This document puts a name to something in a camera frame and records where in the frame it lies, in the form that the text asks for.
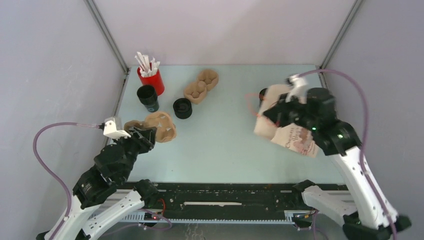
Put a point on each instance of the single brown pulp carrier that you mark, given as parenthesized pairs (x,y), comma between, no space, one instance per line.
(165,128)

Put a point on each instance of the black paper coffee cup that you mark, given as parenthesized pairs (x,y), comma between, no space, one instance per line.
(261,95)

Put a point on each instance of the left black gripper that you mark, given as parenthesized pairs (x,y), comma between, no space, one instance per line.
(145,137)

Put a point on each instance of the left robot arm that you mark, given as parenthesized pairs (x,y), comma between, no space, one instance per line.
(111,169)

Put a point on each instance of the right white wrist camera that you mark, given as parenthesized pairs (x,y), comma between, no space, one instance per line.
(299,86)

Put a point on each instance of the red cylindrical holder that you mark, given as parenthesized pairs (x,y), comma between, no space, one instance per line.
(155,81)

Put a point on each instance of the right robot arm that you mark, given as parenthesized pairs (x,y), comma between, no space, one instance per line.
(371,217)

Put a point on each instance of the beige paper bag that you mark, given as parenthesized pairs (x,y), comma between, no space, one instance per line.
(292,137)

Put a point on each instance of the stack of black lids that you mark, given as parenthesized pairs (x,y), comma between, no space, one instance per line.
(182,108)

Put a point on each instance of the brown pulp cup carrier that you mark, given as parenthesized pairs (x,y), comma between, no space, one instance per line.
(205,81)

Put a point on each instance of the stack of black cups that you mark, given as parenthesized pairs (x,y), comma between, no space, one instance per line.
(148,97)

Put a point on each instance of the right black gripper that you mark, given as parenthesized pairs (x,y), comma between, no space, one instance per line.
(276,113)

